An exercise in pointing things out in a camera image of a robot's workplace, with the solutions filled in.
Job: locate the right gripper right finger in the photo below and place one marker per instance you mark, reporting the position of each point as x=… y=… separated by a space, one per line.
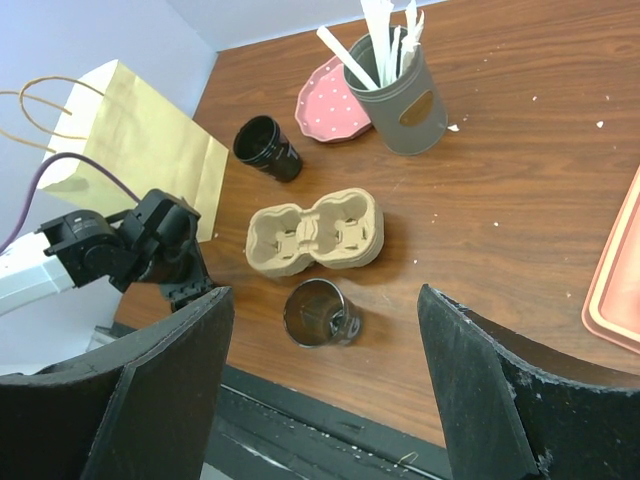
x=513 y=408

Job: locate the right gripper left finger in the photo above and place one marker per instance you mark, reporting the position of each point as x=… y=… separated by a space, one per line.
x=49 y=419

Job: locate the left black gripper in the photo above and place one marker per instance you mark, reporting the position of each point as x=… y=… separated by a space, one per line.
x=158 y=245

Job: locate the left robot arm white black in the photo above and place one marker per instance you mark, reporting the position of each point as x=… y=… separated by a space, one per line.
x=66 y=253

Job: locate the beige paper bag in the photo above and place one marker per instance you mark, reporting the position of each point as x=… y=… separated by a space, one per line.
x=139 y=141

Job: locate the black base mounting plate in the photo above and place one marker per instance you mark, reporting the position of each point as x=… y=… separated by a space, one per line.
x=320 y=435

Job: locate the orange plastic tray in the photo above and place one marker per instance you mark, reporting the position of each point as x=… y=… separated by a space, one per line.
x=611 y=307

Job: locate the cardboard two-cup carrier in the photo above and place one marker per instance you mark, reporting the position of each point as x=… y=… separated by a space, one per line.
x=342 y=230

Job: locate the pink polka dot plate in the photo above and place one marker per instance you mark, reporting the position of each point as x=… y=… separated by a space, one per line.
x=326 y=110

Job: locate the grey utensil holder can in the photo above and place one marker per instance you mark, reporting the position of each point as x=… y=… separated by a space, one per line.
x=409 y=114

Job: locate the white wrapped straws bundle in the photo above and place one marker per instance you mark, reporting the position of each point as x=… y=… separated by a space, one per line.
x=393 y=53

